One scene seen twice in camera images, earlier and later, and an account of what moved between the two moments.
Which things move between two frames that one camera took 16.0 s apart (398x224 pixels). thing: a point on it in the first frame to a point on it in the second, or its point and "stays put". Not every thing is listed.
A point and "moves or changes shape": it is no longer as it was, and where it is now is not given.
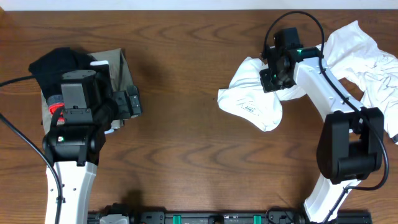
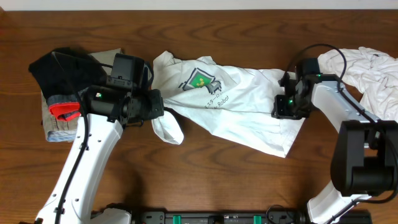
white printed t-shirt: x=245 y=98 moves or changes shape
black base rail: x=227 y=218 stays put
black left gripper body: x=124 y=111 to x=146 y=106
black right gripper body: x=274 y=80 to x=291 y=107
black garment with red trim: x=49 y=70 stays put
